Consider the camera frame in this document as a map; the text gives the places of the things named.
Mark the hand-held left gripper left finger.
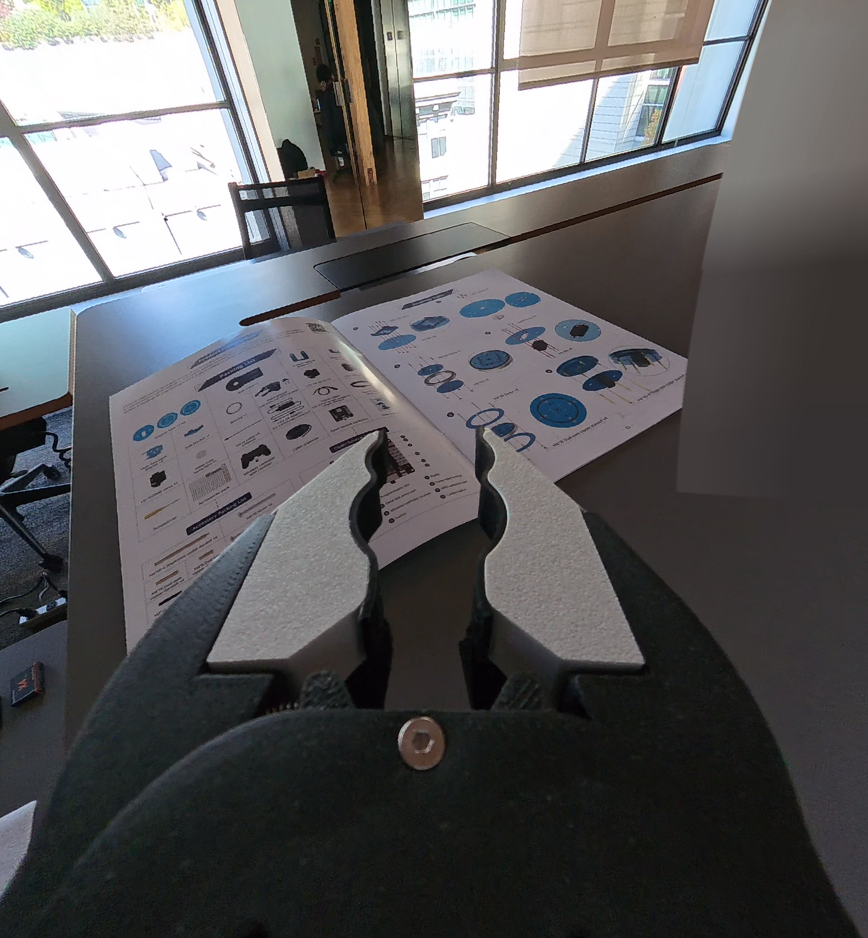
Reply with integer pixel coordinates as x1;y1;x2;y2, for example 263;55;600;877
205;428;392;710

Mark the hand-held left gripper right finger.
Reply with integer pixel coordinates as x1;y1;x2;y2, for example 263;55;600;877
458;427;645;712

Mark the instruction manual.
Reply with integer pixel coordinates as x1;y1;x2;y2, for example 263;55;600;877
109;267;688;653

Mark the dark desk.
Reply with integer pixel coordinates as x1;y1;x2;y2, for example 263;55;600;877
0;623;70;832

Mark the black office chair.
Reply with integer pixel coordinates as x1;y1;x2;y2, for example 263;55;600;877
0;410;72;574

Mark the large grid window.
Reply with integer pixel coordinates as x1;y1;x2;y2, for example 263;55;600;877
0;0;277;318

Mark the beige roller blind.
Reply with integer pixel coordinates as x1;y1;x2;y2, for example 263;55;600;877
516;0;718;91

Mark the dark frame chair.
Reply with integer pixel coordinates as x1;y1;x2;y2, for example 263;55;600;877
229;176;337;261

